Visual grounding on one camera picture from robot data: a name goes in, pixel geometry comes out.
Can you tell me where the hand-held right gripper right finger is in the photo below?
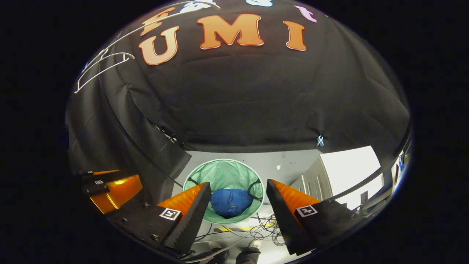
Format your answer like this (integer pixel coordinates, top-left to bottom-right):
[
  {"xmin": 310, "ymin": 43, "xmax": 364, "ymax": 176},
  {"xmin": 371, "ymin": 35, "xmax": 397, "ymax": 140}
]
[{"xmin": 266, "ymin": 179, "xmax": 367, "ymax": 256}]

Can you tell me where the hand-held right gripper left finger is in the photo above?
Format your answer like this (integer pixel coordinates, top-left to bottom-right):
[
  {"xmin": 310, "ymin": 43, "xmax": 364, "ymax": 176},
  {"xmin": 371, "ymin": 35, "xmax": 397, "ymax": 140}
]
[{"xmin": 106, "ymin": 182, "xmax": 213, "ymax": 255}]

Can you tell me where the blue corduroy jacket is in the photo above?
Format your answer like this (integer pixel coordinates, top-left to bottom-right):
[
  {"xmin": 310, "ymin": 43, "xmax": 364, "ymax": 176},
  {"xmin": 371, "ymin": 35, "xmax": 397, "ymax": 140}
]
[{"xmin": 210, "ymin": 188, "xmax": 254, "ymax": 220}]

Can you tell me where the green laundry hamper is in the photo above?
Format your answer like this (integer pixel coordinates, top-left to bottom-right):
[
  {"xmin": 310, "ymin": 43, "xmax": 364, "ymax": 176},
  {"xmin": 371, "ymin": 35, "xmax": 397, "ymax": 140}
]
[{"xmin": 182, "ymin": 158, "xmax": 265, "ymax": 225}]

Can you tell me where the white clothes hanger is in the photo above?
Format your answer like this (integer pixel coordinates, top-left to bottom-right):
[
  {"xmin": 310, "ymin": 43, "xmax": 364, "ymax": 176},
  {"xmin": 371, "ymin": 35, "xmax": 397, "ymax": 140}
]
[
  {"xmin": 81, "ymin": 47, "xmax": 110, "ymax": 74},
  {"xmin": 75, "ymin": 52, "xmax": 136, "ymax": 94}
]

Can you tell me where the black clothes rack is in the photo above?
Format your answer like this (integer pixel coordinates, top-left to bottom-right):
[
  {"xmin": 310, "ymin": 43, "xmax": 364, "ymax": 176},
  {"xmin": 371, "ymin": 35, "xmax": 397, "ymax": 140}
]
[{"xmin": 82, "ymin": 0, "xmax": 222, "ymax": 72}]

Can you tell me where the person's left leg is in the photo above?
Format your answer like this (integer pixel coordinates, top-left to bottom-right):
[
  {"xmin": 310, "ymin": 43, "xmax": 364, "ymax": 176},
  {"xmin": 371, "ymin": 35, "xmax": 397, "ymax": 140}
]
[{"xmin": 206, "ymin": 241, "xmax": 230, "ymax": 264}]

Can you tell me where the person's leg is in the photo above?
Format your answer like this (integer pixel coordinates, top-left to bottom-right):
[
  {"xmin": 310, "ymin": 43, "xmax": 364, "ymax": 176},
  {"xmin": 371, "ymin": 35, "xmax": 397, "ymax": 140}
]
[
  {"xmin": 206, "ymin": 241, "xmax": 230, "ymax": 264},
  {"xmin": 235, "ymin": 240, "xmax": 263, "ymax": 264}
]

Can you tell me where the person's right leg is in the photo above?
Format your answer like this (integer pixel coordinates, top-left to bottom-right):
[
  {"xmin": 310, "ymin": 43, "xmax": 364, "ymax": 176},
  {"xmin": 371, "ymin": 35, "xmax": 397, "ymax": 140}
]
[{"xmin": 235, "ymin": 240, "xmax": 263, "ymax": 264}]

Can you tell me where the black backdrop cloth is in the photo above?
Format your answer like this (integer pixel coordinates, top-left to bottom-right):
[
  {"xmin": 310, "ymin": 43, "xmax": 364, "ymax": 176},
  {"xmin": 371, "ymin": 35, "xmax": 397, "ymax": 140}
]
[{"xmin": 66, "ymin": 0, "xmax": 411, "ymax": 186}]

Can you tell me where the tangle of floor cables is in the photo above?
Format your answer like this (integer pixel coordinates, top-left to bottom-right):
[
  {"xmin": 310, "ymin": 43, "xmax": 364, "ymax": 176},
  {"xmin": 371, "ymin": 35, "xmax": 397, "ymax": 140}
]
[{"xmin": 196, "ymin": 214, "xmax": 288, "ymax": 247}]

